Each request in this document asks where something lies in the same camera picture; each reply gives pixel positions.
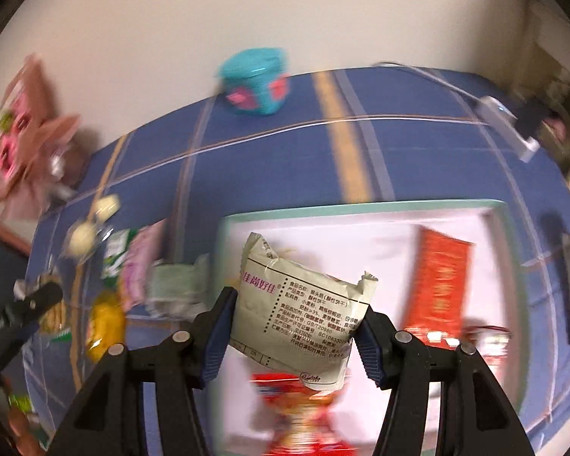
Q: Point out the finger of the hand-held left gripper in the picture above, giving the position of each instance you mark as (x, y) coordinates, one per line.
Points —
(38, 304)

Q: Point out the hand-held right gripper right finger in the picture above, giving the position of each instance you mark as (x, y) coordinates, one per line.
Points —
(368, 346)

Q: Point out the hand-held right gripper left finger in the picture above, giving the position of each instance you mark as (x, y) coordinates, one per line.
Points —
(216, 337)

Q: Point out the yellow snack packet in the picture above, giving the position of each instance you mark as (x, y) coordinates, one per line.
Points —
(105, 327)

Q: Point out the round pastry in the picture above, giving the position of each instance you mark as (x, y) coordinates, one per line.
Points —
(83, 240)

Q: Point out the teal shallow cardboard box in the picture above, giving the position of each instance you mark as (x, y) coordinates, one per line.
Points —
(394, 266)

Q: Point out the long red snack packet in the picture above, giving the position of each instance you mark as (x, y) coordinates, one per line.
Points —
(437, 285)

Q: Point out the green and white snack packet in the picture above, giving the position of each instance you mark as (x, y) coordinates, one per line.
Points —
(116, 254)

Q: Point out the red flowered snack packet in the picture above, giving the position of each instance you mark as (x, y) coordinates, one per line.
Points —
(304, 418)

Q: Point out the pink snack packet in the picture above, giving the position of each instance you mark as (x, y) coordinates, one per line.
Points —
(140, 266)

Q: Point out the small red white snack packet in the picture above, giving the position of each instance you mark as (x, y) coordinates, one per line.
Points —
(484, 339)

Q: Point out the person's left hand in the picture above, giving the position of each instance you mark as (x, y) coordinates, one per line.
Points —
(21, 430)

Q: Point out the pale green snack packet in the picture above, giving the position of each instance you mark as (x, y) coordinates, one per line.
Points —
(178, 287)

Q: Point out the brown wooden trim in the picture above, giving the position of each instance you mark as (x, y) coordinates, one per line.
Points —
(0, 228)

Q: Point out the small pale wrapped pastry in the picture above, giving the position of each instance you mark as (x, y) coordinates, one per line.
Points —
(107, 206)

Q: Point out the pink flower bouquet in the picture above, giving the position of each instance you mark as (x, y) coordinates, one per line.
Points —
(19, 152)

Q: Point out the teal toy treasure chest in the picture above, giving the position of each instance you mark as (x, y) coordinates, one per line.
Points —
(251, 80)

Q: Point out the white power strip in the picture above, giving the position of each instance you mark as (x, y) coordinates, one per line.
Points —
(491, 107)

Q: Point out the black charger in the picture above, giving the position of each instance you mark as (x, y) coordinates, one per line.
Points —
(529, 118)

